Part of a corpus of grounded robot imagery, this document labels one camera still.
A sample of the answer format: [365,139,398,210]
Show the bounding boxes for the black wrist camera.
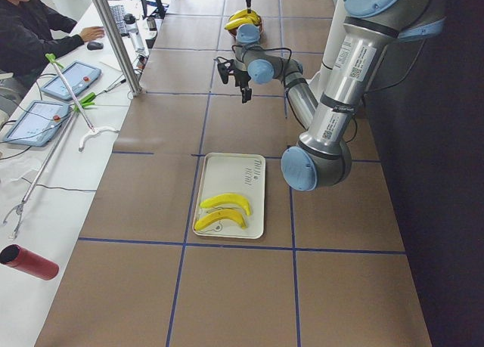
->
[214,57,234,85]

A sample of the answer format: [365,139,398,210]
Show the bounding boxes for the white bear print tray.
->
[191,153,265,239]

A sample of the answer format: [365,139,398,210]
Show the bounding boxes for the black computer mouse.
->
[87,41,104,51]

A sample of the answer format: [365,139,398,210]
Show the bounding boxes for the black keyboard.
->
[110,5,129,37]

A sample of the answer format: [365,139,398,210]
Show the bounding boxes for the clear water bottle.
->
[123,14,144,53]

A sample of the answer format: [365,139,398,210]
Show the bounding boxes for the yellow banana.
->
[200,193,252,216]
[194,209,247,231]
[229,8,259,21]
[225,17,262,31]

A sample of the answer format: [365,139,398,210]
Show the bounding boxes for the brown wicker basket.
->
[227,21,263,38]

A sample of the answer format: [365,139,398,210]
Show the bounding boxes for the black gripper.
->
[233,0,252,104]

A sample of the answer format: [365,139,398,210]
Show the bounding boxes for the seated person in black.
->
[1,0,104,89]

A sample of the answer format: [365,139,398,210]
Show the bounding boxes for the silver reacher grabber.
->
[2,104,82,240]

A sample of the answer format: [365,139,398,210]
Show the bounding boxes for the red cylindrical bottle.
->
[1,244,59,280]

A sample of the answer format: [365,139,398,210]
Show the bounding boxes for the green white reacher grabber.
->
[45,54,119,152]

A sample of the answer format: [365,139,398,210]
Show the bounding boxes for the blue teach pendant tablet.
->
[3,101,70,147]
[40,61,101,101]

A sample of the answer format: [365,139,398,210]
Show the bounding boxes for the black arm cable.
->
[215,46,294,121]

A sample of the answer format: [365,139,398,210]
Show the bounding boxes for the grey aluminium frame post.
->
[92,0,141,97]

